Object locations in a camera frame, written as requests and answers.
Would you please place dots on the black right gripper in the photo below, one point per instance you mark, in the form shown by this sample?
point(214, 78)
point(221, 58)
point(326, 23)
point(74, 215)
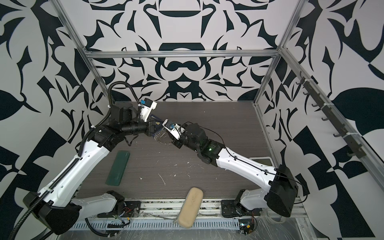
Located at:
point(178, 142)

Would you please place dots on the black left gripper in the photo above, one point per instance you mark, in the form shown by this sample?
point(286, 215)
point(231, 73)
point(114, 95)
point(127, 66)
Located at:
point(150, 127)

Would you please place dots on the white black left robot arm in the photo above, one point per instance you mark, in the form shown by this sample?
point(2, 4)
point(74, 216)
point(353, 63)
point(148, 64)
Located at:
point(54, 205)

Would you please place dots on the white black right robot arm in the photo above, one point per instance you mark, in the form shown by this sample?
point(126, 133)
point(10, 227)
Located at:
point(277, 187)

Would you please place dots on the blue notebook with yellow label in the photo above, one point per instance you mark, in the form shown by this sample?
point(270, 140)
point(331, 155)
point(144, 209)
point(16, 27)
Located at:
point(157, 119)

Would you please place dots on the green case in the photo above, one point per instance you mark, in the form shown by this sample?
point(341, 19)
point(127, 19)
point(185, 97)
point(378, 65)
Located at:
point(118, 168)

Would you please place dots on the beige oblong pouch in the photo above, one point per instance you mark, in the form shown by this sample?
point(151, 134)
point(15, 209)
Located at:
point(190, 208)

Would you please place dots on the white digital scale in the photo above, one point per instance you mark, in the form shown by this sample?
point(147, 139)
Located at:
point(262, 162)

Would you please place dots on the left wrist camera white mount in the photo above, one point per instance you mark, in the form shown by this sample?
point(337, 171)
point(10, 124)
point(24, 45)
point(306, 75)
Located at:
point(146, 106)

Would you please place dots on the perforated white cable tray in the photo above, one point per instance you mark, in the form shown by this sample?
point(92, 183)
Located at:
point(161, 224)

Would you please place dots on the black wall hook rail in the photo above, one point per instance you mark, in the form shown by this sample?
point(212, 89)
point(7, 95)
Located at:
point(333, 115)

